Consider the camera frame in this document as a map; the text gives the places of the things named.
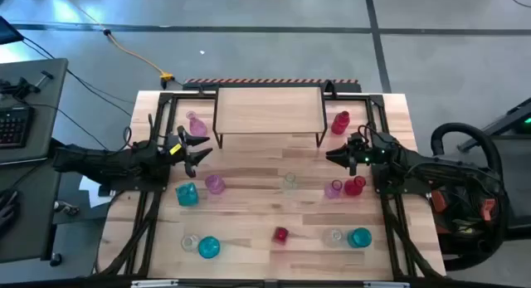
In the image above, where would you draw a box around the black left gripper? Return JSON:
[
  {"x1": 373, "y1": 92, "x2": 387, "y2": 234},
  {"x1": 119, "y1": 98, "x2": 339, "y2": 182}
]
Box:
[{"x1": 159, "y1": 125, "x2": 214, "y2": 179}]

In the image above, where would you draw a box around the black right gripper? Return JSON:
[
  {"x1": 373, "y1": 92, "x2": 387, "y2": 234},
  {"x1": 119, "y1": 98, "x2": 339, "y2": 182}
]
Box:
[{"x1": 326, "y1": 132, "x2": 377, "y2": 177}]

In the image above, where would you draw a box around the purple glass cone vase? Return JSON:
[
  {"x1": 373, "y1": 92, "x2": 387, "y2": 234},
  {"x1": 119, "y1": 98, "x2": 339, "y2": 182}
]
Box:
[{"x1": 185, "y1": 110, "x2": 208, "y2": 138}]

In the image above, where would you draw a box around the red glass bottle vase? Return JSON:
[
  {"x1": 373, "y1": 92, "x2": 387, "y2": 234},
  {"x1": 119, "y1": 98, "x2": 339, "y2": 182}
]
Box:
[{"x1": 330, "y1": 110, "x2": 352, "y2": 136}]

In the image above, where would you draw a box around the purple ribbed jar vase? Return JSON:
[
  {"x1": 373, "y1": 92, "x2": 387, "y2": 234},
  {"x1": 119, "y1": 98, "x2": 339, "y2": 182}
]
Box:
[{"x1": 204, "y1": 173, "x2": 227, "y2": 196}]

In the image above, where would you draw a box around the teal textured square vase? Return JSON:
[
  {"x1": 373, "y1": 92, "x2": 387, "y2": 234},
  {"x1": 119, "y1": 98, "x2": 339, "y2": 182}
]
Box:
[{"x1": 174, "y1": 182, "x2": 200, "y2": 207}]

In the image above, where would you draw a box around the clear glass cone vase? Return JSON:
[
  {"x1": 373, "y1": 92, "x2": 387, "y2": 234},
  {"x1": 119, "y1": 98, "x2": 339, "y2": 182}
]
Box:
[{"x1": 282, "y1": 172, "x2": 299, "y2": 193}]

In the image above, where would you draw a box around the clear round glass vase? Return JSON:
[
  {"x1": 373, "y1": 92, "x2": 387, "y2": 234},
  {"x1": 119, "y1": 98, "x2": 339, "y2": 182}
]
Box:
[{"x1": 322, "y1": 227, "x2": 345, "y2": 249}]

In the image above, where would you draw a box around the wooden shelf with black frame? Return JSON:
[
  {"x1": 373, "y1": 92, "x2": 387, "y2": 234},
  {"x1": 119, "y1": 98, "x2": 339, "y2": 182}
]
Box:
[{"x1": 212, "y1": 85, "x2": 329, "y2": 149}]

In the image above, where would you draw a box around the teal glass bottle vase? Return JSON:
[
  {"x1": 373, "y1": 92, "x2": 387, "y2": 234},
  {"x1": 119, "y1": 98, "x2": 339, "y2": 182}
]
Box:
[{"x1": 346, "y1": 227, "x2": 373, "y2": 249}]

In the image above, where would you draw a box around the small clear glass vase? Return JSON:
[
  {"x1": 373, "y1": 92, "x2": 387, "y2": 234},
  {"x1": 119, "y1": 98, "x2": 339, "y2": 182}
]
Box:
[{"x1": 180, "y1": 234, "x2": 201, "y2": 253}]

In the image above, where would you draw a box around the red flared square vase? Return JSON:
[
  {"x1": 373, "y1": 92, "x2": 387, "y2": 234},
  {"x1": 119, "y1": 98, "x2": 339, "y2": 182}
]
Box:
[{"x1": 271, "y1": 226, "x2": 290, "y2": 246}]

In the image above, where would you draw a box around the red bulbous glass vase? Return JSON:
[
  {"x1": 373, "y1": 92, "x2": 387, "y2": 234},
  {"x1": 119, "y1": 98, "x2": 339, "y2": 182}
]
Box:
[{"x1": 343, "y1": 175, "x2": 368, "y2": 198}]

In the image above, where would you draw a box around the purple bulbous glass vase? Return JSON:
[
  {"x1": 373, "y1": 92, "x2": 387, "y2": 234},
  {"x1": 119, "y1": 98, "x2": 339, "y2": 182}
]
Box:
[{"x1": 324, "y1": 178, "x2": 344, "y2": 200}]

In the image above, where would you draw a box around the black mat with hazard stripe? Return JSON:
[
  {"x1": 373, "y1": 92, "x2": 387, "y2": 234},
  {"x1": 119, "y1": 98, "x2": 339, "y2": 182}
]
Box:
[{"x1": 182, "y1": 77, "x2": 362, "y2": 93}]

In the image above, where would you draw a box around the teal round glass vase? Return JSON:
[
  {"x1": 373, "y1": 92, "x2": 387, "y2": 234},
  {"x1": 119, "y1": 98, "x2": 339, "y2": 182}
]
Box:
[{"x1": 197, "y1": 236, "x2": 222, "y2": 260}]

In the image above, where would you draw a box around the white paper sheet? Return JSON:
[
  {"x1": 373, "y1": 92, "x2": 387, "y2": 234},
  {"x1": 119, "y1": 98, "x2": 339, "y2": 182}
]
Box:
[{"x1": 77, "y1": 174, "x2": 113, "y2": 209}]

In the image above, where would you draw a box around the black and orange machine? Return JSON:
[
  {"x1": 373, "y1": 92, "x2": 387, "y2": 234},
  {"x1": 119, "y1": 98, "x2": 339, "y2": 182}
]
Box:
[{"x1": 429, "y1": 171, "x2": 505, "y2": 256}]

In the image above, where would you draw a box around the small dark bottle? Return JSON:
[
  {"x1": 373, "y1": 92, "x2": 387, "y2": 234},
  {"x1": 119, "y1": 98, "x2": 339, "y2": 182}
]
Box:
[{"x1": 52, "y1": 199, "x2": 80, "y2": 217}]

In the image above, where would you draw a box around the grey desk panel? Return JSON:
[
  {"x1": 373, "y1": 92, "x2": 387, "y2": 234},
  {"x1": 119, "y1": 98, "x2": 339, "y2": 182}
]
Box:
[
  {"x1": 0, "y1": 57, "x2": 70, "y2": 165},
  {"x1": 0, "y1": 157, "x2": 64, "y2": 265}
]

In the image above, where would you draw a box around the black equipment with green light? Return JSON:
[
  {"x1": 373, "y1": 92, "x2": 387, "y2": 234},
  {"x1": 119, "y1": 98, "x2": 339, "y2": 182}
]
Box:
[{"x1": 455, "y1": 95, "x2": 531, "y2": 153}]

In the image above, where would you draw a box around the black keyboard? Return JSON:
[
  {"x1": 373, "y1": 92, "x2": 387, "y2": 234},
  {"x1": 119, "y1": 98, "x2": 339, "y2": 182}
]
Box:
[{"x1": 0, "y1": 105, "x2": 36, "y2": 150}]

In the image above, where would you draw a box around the black computer mouse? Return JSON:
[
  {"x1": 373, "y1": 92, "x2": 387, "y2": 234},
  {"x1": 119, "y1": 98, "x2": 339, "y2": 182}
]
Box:
[{"x1": 0, "y1": 188, "x2": 21, "y2": 239}]

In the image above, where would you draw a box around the black monitor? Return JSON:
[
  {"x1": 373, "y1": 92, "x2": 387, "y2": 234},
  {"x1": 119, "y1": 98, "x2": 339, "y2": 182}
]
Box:
[{"x1": 0, "y1": 16, "x2": 25, "y2": 46}]

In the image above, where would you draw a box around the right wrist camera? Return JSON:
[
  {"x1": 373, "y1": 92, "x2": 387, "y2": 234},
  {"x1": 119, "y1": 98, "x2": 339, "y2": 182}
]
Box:
[{"x1": 349, "y1": 132, "x2": 369, "y2": 152}]

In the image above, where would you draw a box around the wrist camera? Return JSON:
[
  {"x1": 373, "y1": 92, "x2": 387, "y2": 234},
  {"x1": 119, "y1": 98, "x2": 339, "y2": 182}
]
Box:
[
  {"x1": 349, "y1": 132, "x2": 369, "y2": 152},
  {"x1": 164, "y1": 139, "x2": 186, "y2": 160}
]

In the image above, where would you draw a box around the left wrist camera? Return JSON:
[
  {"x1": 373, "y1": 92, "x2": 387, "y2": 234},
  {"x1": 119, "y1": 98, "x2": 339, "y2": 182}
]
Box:
[{"x1": 164, "y1": 139, "x2": 186, "y2": 160}]

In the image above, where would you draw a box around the black aluminium table frame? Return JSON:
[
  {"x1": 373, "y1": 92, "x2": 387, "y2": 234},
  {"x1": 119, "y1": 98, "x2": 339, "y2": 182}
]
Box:
[{"x1": 94, "y1": 90, "x2": 447, "y2": 281}]

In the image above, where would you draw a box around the orange floor cable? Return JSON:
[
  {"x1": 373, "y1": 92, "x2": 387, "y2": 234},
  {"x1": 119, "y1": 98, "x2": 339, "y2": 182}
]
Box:
[{"x1": 66, "y1": 0, "x2": 165, "y2": 77}]

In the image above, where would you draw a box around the black floor cable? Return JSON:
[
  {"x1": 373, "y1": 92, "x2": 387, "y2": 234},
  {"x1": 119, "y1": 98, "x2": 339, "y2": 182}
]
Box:
[{"x1": 20, "y1": 35, "x2": 136, "y2": 117}]

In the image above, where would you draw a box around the silver edge bracket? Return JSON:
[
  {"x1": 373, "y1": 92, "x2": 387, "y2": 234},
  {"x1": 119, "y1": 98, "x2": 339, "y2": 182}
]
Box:
[
  {"x1": 363, "y1": 281, "x2": 411, "y2": 288},
  {"x1": 131, "y1": 279, "x2": 179, "y2": 288}
]

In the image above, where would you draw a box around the thick black hose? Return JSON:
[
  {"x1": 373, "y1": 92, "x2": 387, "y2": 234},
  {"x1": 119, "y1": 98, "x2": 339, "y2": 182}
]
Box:
[{"x1": 430, "y1": 121, "x2": 508, "y2": 272}]

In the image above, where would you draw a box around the black clamp mount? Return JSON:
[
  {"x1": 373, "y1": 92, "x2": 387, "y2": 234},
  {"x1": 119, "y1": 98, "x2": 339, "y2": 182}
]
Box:
[{"x1": 0, "y1": 70, "x2": 55, "y2": 101}]

